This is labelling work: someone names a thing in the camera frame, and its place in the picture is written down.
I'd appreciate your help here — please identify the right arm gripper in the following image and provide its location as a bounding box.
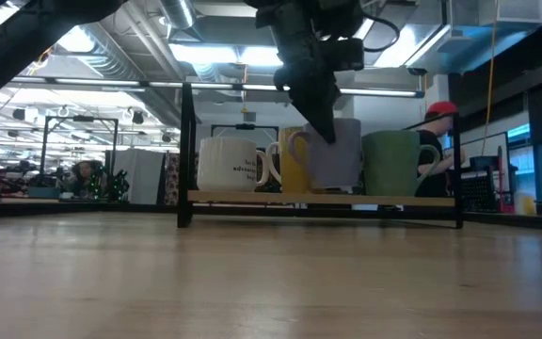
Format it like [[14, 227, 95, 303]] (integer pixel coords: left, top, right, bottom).
[[256, 0, 364, 145]]

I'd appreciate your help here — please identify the lavender mug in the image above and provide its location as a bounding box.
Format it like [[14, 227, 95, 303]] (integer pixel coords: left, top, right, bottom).
[[288, 117, 363, 190]]

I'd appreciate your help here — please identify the yellow mug with white handle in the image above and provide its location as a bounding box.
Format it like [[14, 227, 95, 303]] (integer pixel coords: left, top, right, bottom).
[[265, 125, 317, 195]]

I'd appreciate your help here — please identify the green mug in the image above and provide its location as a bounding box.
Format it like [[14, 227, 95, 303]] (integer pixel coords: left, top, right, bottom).
[[360, 130, 441, 198]]

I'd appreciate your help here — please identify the white mug with black text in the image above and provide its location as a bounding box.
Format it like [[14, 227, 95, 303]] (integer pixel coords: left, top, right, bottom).
[[196, 136, 271, 193]]

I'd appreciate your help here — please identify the long ceiling light strip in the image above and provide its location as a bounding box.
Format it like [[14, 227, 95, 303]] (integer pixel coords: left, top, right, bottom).
[[9, 76, 426, 99]]

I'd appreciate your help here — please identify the person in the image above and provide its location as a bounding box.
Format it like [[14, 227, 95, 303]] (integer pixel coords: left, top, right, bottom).
[[414, 100, 468, 198], [71, 159, 107, 198]]

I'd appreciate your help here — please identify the floral patterned partition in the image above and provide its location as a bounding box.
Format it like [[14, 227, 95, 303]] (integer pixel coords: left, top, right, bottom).
[[164, 150, 199, 206]]

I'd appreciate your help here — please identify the black pegboard cart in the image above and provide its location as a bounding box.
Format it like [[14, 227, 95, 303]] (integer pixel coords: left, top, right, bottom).
[[458, 154, 505, 214]]

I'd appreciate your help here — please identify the white partition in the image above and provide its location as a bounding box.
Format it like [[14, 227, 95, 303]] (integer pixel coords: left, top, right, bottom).
[[110, 148, 167, 205]]

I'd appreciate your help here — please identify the red upright object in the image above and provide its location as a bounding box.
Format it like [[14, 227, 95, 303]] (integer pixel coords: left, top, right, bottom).
[[495, 145, 517, 216]]

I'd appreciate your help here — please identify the yellow container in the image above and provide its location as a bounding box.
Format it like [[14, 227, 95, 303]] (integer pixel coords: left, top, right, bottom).
[[515, 192, 538, 217]]

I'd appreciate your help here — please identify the teal box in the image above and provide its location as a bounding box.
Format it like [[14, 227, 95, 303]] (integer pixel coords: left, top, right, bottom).
[[25, 186, 63, 200]]

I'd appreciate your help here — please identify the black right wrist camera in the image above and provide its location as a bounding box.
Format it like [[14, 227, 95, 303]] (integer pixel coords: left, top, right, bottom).
[[331, 37, 366, 73]]

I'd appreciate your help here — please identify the black gantry frame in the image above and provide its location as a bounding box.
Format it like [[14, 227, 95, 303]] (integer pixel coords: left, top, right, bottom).
[[39, 114, 120, 203], [209, 122, 281, 140]]

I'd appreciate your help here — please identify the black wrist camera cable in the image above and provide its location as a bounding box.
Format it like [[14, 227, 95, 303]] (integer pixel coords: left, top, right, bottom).
[[359, 12, 402, 54]]

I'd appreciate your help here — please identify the wooden shelf with black frame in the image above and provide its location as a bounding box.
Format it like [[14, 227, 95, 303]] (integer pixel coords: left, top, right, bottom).
[[176, 82, 465, 231]]

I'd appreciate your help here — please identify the silver ventilation duct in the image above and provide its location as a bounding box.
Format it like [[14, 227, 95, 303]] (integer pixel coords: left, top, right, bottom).
[[157, 0, 198, 30]]

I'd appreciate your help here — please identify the black aluminium table frame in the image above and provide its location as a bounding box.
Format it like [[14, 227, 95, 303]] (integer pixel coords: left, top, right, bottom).
[[0, 200, 542, 233]]

